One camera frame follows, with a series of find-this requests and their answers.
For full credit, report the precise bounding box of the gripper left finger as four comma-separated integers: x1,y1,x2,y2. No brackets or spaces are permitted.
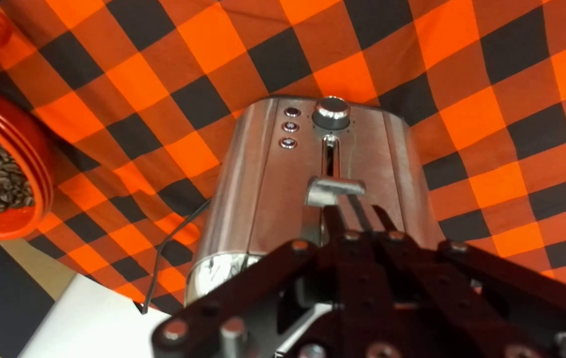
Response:
151,205,403,358

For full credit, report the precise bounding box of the orange bowl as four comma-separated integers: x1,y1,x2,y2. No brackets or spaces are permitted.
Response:
0,82,55,241

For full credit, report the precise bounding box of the orange black checkered tablecloth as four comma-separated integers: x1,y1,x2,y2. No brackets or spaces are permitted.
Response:
0,0,566,315

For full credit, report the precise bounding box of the silver toaster lever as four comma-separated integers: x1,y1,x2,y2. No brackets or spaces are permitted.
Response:
305,177,366,207

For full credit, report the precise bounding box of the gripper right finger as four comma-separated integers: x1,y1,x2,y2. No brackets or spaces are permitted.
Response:
370,205,566,358

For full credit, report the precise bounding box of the black cable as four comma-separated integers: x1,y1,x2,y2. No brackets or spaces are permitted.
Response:
141,199,212,315

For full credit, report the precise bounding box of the silver toaster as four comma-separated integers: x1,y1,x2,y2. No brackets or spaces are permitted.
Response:
183,95,445,306

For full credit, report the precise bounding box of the silver toaster knob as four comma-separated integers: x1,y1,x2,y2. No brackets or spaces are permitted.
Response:
312,96,351,131

